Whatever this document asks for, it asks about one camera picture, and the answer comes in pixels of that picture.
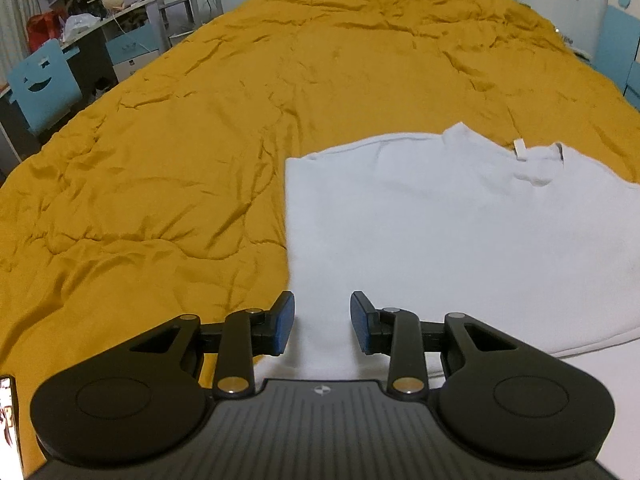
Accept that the white bed sheet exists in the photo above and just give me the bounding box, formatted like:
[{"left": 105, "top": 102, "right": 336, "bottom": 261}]
[{"left": 547, "top": 327, "right": 640, "bottom": 480}]

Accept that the white plastic bag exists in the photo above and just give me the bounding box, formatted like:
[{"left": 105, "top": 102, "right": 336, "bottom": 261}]
[{"left": 64, "top": 14, "right": 103, "bottom": 41}]

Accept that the striped curtain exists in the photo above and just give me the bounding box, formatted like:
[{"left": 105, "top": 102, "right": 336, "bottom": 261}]
[{"left": 0, "top": 0, "right": 38, "bottom": 88}]

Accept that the mustard yellow blanket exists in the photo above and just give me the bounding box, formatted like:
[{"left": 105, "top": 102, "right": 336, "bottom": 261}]
[{"left": 0, "top": 0, "right": 640, "bottom": 480}]

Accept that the blue and white wardrobe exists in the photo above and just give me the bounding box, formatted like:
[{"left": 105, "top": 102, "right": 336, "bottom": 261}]
[{"left": 591, "top": 0, "right": 640, "bottom": 111}]

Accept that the blue smiley-face chair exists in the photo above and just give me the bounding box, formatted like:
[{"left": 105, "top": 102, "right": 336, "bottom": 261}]
[{"left": 7, "top": 40, "right": 83, "bottom": 137}]

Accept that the bedside table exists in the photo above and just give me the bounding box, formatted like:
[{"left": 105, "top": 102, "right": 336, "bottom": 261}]
[{"left": 554, "top": 25, "right": 595, "bottom": 63}]

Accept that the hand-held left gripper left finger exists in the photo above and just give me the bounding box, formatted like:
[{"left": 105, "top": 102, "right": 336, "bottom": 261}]
[{"left": 129, "top": 291, "right": 297, "bottom": 402}]

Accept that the white t-shirt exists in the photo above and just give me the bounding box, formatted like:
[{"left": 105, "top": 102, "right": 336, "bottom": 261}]
[{"left": 284, "top": 121, "right": 640, "bottom": 392}]

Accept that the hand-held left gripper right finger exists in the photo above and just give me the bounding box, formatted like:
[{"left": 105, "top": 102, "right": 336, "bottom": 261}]
[{"left": 350, "top": 290, "right": 521, "bottom": 402}]

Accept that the red bag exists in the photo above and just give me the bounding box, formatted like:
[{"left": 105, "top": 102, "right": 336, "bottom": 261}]
[{"left": 26, "top": 12, "right": 63, "bottom": 53}]

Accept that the smartphone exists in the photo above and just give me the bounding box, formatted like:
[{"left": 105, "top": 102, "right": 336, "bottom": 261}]
[{"left": 0, "top": 375, "right": 24, "bottom": 480}]

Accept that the grey desk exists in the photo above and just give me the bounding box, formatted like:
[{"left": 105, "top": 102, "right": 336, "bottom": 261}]
[{"left": 0, "top": 0, "right": 168, "bottom": 171}]

